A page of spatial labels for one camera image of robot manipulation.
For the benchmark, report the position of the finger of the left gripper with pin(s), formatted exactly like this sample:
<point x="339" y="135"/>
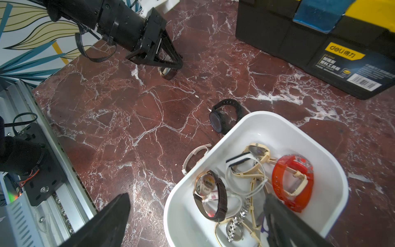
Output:
<point x="168" y="52"/>

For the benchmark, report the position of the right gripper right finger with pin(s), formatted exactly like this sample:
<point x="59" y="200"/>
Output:
<point x="286" y="229"/>

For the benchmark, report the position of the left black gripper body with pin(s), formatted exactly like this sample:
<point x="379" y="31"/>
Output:
<point x="147" y="48"/>

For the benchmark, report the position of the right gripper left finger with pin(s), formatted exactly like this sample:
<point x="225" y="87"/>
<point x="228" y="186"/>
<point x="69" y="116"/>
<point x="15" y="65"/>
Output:
<point x="107" y="228"/>

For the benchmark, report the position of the dark brown strap watch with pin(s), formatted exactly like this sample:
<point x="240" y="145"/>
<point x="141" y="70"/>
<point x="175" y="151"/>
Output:
<point x="167" y="73"/>

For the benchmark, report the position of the red transparent watch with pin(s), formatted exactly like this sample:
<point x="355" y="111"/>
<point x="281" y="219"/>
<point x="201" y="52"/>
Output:
<point x="293" y="180"/>

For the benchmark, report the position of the beige looped watch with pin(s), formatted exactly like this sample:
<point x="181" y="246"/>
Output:
<point x="235" y="225"/>

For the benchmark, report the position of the beige square watch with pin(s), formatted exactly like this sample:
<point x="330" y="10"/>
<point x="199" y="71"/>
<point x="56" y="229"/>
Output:
<point x="256" y="152"/>

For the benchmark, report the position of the white pink watch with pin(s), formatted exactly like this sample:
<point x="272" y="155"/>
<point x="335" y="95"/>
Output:
<point x="228" y="174"/>

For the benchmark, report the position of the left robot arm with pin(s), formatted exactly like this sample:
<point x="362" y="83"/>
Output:
<point x="118" y="23"/>

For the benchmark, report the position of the black round watch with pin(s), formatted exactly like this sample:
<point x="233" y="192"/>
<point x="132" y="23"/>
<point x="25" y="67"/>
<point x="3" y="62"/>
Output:
<point x="218" y="120"/>

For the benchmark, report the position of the yellow black toolbox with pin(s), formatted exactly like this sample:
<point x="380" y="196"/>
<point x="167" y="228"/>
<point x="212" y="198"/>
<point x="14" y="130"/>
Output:
<point x="347" y="44"/>

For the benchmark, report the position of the aluminium front rail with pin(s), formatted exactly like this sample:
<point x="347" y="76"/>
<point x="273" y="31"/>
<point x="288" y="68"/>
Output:
<point x="48" y="205"/>

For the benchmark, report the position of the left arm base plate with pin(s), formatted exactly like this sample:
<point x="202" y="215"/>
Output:
<point x="26" y="152"/>

